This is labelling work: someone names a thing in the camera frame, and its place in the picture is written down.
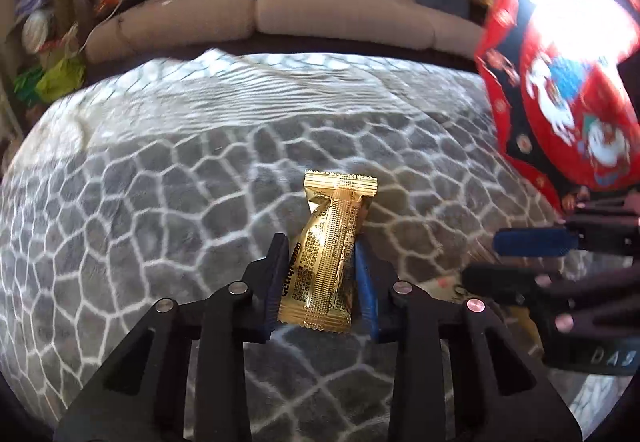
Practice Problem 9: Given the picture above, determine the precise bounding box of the red octagonal festive tin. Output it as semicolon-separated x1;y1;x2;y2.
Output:
474;0;640;214

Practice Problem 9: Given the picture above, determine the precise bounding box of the white fan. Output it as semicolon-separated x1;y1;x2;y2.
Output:
22;9;54;51

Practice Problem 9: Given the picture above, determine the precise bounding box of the green plastic bag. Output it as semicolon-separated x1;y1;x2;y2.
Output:
37;56;87;104

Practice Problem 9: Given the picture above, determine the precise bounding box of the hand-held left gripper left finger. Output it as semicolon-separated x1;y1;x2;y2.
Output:
52;233;291;442

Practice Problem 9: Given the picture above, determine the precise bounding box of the gold foil snack packet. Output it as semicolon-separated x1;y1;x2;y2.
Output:
277;169;377;334

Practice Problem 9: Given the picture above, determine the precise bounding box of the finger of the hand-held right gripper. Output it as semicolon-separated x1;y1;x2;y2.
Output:
459;264;640;338
492;194;640;257

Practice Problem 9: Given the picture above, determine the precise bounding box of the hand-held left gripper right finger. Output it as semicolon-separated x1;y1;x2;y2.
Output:
352;242;584;442

